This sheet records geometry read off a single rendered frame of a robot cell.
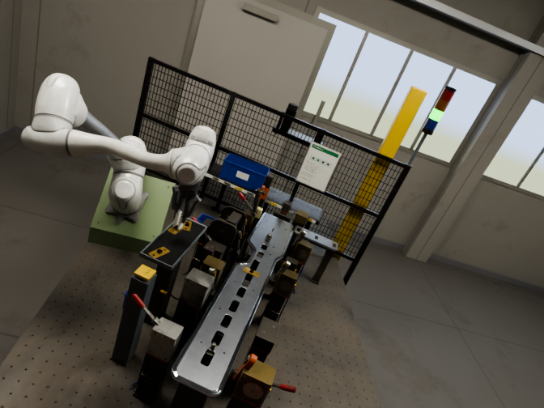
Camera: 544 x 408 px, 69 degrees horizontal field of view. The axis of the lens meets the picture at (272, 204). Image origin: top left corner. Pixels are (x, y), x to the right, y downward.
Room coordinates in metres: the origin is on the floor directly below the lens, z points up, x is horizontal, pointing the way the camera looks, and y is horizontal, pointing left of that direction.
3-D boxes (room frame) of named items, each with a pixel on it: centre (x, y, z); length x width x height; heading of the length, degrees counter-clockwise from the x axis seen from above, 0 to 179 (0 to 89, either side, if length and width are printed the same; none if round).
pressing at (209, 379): (1.58, -0.04, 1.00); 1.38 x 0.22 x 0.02; 176
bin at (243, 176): (2.52, 0.25, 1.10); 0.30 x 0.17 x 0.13; 91
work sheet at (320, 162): (2.61, -0.20, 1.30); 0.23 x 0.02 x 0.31; 86
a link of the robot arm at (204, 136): (1.37, 0.33, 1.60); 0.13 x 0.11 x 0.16; 9
